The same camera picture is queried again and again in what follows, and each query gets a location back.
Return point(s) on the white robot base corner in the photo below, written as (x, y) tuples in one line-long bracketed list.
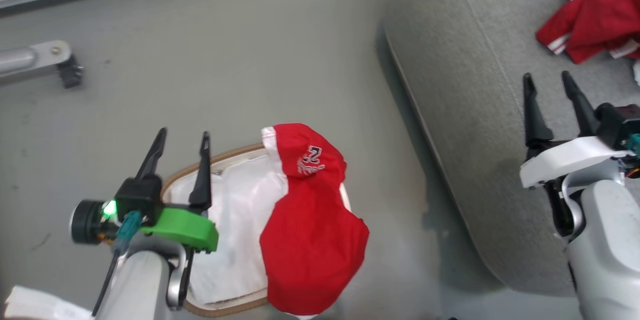
[(40, 306)]

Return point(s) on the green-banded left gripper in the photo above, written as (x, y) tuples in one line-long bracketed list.
[(180, 227)]

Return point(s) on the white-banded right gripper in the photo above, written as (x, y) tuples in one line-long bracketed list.
[(570, 155)]

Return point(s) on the grey fabric sofa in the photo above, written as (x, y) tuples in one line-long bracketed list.
[(500, 109)]

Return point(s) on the white laundry basket tan rim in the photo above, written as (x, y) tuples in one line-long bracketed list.
[(235, 230)]

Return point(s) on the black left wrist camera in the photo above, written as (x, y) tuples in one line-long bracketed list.
[(87, 222)]

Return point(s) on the grey metal leg with caster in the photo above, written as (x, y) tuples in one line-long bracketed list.
[(35, 62)]

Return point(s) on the red and white jersey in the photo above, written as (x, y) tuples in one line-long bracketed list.
[(600, 14)]

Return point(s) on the small white cloth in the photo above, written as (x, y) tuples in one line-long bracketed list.
[(637, 72)]

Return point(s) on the red and white shirt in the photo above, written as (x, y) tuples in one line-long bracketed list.
[(310, 230)]

